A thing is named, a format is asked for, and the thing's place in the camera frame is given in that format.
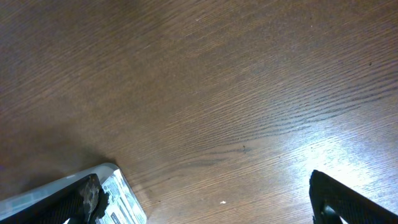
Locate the clear plastic container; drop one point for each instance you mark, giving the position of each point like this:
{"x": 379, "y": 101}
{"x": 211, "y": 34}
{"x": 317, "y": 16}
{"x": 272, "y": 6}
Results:
{"x": 123, "y": 206}

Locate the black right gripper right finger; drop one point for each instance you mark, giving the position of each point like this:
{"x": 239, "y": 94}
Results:
{"x": 333, "y": 202}

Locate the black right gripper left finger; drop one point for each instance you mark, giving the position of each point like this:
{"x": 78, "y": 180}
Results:
{"x": 79, "y": 202}

